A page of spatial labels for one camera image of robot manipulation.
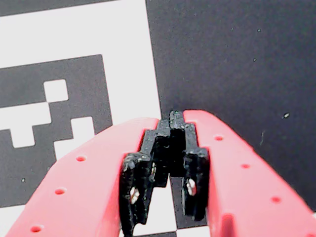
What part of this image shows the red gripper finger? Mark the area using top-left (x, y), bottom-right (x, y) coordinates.
top-left (4, 117), bottom-right (171, 237)
top-left (169, 110), bottom-right (316, 237)

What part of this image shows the black white marker mat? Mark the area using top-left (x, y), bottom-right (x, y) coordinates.
top-left (0, 0), bottom-right (316, 237)

